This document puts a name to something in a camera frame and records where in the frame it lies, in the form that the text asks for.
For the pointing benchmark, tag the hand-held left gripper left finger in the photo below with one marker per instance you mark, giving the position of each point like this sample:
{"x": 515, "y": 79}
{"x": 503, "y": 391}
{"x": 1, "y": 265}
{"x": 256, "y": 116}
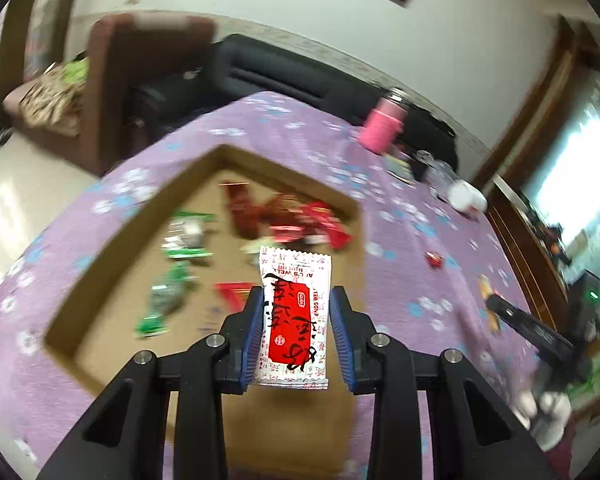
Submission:
{"x": 247, "y": 335}

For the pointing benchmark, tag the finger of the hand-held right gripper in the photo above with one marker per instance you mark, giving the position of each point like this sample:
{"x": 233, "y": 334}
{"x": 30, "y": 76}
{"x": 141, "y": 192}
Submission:
{"x": 525, "y": 325}

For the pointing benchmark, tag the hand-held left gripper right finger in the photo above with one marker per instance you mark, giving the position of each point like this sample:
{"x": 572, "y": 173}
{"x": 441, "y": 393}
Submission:
{"x": 341, "y": 335}

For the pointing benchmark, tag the bright red snack packet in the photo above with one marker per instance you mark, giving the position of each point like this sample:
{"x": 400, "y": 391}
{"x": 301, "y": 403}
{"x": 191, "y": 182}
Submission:
{"x": 232, "y": 295}

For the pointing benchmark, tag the white and red snack packet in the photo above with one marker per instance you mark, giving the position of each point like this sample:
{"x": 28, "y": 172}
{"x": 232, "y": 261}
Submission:
{"x": 292, "y": 320}

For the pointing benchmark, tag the yellow biscuit packet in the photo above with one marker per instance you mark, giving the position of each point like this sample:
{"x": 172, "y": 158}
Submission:
{"x": 486, "y": 286}

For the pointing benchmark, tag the green and white snack packet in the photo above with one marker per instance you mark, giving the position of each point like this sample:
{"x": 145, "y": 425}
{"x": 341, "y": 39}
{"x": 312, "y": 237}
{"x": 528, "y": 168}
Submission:
{"x": 165, "y": 300}

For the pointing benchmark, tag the red gold-label snack packet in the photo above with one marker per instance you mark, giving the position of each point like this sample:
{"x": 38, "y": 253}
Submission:
{"x": 330, "y": 230}

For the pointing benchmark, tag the small green candy packet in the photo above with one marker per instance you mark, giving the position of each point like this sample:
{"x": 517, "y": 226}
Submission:
{"x": 187, "y": 237}

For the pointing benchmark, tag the dark red snack packet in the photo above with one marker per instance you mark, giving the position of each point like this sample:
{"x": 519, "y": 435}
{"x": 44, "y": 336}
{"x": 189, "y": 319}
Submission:
{"x": 242, "y": 210}

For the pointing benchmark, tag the brown red snack packet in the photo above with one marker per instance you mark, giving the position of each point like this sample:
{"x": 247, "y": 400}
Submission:
{"x": 287, "y": 207}

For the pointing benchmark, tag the cardboard box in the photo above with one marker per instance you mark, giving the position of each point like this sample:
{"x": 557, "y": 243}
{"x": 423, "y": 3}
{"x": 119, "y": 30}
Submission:
{"x": 125, "y": 240}

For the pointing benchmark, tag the person's right hand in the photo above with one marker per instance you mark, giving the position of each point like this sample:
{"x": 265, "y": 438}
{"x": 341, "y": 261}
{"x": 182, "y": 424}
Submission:
{"x": 545, "y": 420}

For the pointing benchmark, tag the black device with green light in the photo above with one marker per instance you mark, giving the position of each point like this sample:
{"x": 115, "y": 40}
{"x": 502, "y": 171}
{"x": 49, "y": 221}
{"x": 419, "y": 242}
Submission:
{"x": 587, "y": 305}

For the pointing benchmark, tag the small red candy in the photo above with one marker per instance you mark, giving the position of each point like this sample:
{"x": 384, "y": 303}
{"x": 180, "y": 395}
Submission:
{"x": 435, "y": 259}

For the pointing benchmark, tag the white plastic bottle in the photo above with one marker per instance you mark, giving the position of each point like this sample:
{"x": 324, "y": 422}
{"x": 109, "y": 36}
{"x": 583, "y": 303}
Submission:
{"x": 462, "y": 196}

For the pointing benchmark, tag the frosted window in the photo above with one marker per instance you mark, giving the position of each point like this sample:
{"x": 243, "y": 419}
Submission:
{"x": 590, "y": 160}

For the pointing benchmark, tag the clear plastic cup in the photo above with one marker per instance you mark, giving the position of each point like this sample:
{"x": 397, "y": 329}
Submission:
{"x": 437, "y": 170}

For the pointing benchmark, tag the pink knit-sleeved thermos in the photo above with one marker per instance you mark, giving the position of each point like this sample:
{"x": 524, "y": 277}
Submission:
{"x": 380, "y": 127}

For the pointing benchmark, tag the purple floral tablecloth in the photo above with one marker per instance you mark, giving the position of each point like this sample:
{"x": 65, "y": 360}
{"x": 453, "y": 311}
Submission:
{"x": 280, "y": 125}

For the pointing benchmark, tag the black sofa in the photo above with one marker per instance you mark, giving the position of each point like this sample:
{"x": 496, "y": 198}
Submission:
{"x": 260, "y": 65}

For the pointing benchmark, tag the brown armchair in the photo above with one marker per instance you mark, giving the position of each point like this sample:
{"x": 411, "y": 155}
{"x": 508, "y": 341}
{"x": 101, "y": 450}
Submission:
{"x": 115, "y": 75}

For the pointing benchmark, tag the patterned cloth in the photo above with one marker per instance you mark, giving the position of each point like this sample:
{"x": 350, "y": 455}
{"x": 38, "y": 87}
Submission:
{"x": 50, "y": 95}

